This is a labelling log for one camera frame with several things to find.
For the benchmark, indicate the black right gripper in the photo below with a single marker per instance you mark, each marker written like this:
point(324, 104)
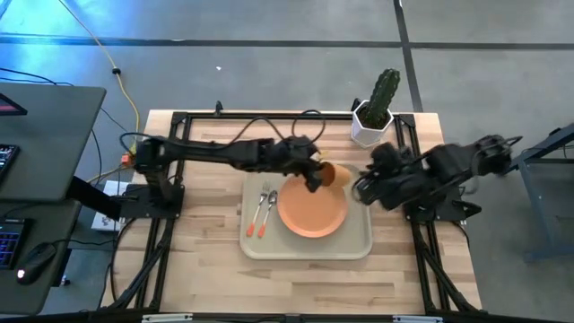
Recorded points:
point(403, 188)

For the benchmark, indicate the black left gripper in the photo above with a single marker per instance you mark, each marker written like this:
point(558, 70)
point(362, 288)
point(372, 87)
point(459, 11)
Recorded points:
point(291, 162)

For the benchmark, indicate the orange cup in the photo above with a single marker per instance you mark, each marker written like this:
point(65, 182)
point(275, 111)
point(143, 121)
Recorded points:
point(341, 176)

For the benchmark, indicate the wooden plate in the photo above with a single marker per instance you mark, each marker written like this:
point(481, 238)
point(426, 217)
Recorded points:
point(309, 211)

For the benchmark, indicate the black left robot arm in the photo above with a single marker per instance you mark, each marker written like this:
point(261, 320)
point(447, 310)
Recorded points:
point(202, 152)

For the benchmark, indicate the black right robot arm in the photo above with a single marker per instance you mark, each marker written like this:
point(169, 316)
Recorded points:
point(457, 163)

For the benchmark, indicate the beige plastic tray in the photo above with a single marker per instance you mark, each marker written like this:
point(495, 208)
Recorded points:
point(314, 249)

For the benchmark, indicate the white plant pot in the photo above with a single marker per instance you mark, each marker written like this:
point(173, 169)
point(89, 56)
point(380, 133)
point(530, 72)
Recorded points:
point(367, 134)

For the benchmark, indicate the black clamp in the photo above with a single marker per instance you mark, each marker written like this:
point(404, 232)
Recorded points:
point(219, 108)
point(356, 104)

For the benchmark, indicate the green cactus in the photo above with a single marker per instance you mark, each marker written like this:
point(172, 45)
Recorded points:
point(383, 96)

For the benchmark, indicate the grey metal table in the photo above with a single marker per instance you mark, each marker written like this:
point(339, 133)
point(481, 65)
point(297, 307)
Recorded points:
point(538, 197)

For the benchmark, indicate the orange plug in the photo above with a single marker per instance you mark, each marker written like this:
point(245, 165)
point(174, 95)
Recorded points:
point(127, 158)

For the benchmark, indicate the white box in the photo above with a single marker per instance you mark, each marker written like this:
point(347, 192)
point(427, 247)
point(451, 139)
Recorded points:
point(112, 188)

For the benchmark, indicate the black desk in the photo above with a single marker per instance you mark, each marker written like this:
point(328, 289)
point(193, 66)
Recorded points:
point(54, 134)

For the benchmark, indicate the black computer mouse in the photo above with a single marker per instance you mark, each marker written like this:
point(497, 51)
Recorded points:
point(36, 264)

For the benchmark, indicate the black keyboard colourful backlight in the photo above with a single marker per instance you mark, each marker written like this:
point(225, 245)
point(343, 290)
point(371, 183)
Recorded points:
point(6, 161)

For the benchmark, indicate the dark screen red edge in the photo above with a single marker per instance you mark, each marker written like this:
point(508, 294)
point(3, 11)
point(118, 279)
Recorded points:
point(9, 107)

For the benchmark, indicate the black keyboard purple backlight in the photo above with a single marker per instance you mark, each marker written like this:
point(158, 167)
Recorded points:
point(9, 244)

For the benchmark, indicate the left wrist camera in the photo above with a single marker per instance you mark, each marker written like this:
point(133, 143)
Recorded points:
point(296, 144)

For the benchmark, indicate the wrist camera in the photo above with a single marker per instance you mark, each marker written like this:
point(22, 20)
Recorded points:
point(386, 157)
point(296, 144)

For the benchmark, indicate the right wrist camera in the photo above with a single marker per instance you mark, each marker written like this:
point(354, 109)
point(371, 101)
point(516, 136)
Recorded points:
point(386, 157)

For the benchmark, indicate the black aluminium table frame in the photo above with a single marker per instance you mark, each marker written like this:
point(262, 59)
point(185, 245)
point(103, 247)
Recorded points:
point(206, 116)

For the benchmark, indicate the white bracket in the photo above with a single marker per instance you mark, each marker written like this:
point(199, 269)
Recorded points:
point(417, 319)
point(167, 317)

